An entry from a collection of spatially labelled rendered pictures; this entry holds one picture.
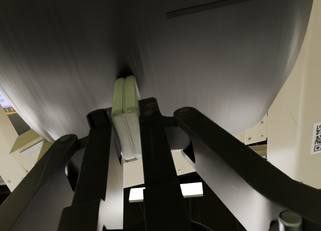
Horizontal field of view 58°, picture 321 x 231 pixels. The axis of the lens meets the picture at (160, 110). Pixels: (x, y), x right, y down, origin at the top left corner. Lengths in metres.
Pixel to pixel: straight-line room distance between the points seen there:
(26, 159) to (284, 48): 0.92
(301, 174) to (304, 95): 0.19
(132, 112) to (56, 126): 0.12
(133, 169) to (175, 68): 0.68
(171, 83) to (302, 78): 0.33
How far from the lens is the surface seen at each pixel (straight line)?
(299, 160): 0.63
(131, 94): 0.18
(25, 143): 1.03
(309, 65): 0.52
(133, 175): 0.90
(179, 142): 0.15
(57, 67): 0.22
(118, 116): 0.16
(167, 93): 0.24
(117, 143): 0.16
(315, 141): 0.62
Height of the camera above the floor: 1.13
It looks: 32 degrees up
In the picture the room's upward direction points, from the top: 168 degrees clockwise
